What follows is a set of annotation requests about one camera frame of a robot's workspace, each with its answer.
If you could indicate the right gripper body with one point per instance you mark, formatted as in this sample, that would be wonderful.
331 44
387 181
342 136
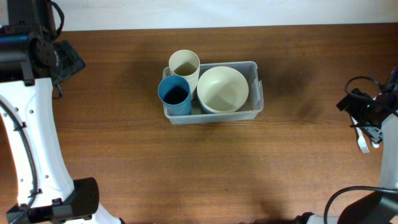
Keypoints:
366 119

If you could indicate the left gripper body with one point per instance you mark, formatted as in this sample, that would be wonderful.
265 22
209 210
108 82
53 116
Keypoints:
70 63

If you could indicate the white plastic fork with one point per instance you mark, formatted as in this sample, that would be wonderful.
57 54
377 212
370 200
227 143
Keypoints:
361 141

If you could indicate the blue cup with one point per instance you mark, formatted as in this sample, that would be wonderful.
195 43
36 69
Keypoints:
180 111
174 91

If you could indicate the cream cup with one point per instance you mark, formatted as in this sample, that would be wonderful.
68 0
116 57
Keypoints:
193 87
184 63

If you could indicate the cream bowl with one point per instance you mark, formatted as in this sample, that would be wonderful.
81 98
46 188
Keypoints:
222 90

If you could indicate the blue bowl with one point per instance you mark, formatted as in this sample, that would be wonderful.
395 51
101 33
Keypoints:
199 108

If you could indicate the white plastic spoon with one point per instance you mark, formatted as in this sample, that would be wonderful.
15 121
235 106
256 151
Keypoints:
374 143

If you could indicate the cream cup front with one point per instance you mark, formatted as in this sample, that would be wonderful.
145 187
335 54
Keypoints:
193 87

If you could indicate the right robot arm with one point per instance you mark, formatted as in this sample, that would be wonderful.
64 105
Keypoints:
380 206

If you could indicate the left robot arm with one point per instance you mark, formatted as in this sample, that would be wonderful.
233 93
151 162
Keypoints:
34 62

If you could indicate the clear plastic storage container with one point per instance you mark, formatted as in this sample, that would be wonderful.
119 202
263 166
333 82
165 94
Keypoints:
252 107

